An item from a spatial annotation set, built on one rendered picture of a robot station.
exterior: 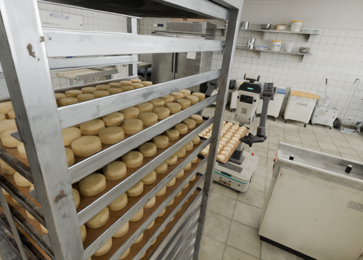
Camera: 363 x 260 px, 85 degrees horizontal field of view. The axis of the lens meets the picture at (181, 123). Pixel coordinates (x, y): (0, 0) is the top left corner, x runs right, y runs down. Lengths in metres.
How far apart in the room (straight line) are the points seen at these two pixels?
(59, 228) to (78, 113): 0.15
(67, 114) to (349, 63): 5.76
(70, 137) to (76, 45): 0.20
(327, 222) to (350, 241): 0.20
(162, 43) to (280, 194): 1.65
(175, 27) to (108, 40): 4.97
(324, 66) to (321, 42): 0.54
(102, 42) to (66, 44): 0.05
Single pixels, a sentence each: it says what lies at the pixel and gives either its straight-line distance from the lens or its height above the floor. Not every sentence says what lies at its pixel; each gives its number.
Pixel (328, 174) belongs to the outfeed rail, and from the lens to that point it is 1.78.
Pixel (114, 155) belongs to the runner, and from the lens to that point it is 0.38.
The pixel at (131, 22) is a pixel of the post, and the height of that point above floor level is 1.74.
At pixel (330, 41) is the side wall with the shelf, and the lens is 5.73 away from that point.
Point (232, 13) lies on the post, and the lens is 0.73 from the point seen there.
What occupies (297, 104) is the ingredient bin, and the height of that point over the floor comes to 0.50.
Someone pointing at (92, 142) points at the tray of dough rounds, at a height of 1.51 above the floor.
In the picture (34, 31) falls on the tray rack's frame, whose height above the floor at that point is 1.69.
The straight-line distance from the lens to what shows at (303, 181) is 1.80.
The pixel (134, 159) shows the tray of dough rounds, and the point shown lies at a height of 1.42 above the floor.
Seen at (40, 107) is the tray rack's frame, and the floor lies 1.62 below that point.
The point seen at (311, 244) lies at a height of 0.22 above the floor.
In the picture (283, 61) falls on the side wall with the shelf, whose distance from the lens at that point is 5.65.
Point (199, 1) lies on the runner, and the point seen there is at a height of 1.78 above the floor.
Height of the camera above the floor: 1.70
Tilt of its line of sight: 24 degrees down
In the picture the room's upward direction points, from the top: 5 degrees clockwise
